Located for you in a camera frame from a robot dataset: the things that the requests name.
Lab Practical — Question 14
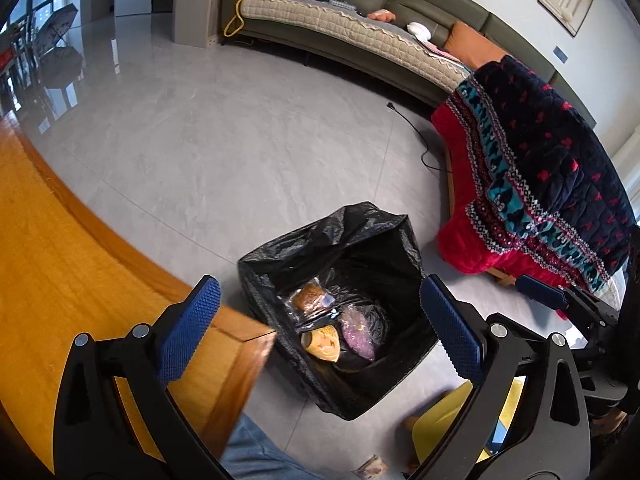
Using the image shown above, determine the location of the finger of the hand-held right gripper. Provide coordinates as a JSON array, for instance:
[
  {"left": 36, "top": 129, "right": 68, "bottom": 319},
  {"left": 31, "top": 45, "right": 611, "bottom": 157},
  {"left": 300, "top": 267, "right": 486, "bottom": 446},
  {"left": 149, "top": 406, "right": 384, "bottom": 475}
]
[{"left": 516, "top": 274, "right": 622, "bottom": 333}]

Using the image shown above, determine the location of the black power cable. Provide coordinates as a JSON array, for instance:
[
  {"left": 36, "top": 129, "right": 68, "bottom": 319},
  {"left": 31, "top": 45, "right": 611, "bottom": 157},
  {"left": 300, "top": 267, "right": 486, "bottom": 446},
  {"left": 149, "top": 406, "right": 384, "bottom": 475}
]
[{"left": 386, "top": 101, "right": 453, "bottom": 171}]

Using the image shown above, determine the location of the person's leg in jeans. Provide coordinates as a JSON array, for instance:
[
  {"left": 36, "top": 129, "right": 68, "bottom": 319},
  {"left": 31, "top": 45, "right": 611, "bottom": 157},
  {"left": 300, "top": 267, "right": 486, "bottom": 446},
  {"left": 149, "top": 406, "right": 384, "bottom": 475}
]
[{"left": 220, "top": 415, "right": 321, "bottom": 480}]

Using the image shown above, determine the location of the yellow cable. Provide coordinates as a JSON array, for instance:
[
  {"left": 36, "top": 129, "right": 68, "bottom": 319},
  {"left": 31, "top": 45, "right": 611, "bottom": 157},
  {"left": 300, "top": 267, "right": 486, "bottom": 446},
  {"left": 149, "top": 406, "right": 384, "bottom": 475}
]
[{"left": 223, "top": 0, "right": 251, "bottom": 38}]

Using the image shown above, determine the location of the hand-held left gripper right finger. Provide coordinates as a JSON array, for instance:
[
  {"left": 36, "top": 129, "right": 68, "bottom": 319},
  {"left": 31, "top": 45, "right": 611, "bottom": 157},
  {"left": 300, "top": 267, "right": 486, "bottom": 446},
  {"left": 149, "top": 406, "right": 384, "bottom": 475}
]
[{"left": 410, "top": 275, "right": 593, "bottom": 480}]

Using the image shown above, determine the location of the white round object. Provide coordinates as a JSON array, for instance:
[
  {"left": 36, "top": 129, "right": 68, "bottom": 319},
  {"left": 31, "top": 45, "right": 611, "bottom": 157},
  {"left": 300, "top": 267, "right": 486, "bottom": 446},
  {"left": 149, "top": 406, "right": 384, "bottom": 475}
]
[{"left": 406, "top": 21, "right": 434, "bottom": 44}]

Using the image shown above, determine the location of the yellow snack packet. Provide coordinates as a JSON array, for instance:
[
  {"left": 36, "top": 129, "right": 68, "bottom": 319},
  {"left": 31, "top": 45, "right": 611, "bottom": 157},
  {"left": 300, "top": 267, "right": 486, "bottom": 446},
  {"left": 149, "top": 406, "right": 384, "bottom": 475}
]
[{"left": 300, "top": 325, "right": 344, "bottom": 364}]

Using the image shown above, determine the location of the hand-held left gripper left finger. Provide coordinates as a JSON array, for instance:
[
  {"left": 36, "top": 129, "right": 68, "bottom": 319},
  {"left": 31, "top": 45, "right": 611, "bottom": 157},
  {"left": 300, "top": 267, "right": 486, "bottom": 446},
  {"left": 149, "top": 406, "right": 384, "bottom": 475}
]
[{"left": 52, "top": 275, "right": 236, "bottom": 480}]

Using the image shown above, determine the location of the yellow stool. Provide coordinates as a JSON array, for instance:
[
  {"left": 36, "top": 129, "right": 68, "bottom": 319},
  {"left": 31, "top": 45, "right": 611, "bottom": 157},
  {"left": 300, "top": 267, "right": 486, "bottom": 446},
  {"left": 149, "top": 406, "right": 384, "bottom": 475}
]
[{"left": 405, "top": 380, "right": 526, "bottom": 466}]

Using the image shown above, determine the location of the orange cushion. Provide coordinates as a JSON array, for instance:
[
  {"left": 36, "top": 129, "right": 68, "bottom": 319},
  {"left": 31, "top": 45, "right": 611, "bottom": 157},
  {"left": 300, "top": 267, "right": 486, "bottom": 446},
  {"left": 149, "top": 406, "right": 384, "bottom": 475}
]
[{"left": 444, "top": 21, "right": 511, "bottom": 71}]

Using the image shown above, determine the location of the red and navy printed blanket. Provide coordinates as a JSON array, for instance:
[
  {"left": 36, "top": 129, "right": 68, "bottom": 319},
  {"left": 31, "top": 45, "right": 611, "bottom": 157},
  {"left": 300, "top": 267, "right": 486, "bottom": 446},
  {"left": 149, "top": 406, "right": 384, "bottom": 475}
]
[{"left": 431, "top": 55, "right": 637, "bottom": 293}]

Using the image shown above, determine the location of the purple plastic bag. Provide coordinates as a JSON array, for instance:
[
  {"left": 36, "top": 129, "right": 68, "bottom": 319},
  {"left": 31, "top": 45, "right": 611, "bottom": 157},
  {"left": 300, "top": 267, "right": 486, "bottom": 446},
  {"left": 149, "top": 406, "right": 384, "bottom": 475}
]
[{"left": 340, "top": 307, "right": 379, "bottom": 361}]

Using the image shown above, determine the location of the grey umbrella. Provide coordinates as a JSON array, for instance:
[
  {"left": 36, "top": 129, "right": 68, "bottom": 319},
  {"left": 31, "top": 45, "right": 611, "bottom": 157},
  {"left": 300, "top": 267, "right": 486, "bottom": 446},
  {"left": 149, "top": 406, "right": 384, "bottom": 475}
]
[{"left": 31, "top": 2, "right": 82, "bottom": 58}]

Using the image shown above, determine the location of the black trash bag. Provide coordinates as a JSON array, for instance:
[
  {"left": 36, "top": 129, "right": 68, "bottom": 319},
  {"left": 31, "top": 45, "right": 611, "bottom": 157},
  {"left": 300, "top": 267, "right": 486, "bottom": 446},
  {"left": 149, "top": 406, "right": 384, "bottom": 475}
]
[{"left": 237, "top": 201, "right": 451, "bottom": 421}]

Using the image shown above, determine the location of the beige quilted sofa cover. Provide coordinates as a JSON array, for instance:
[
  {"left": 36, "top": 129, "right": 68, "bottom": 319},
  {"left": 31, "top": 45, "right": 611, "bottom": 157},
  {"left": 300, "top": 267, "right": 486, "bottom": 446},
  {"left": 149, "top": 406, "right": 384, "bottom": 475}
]
[{"left": 239, "top": 0, "right": 472, "bottom": 96}]

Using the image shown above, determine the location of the brown snack in clear wrapper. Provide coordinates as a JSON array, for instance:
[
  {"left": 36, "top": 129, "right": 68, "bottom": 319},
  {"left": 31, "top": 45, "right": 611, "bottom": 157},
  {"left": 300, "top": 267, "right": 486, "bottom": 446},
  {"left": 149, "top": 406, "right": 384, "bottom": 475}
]
[{"left": 282, "top": 280, "right": 342, "bottom": 322}]

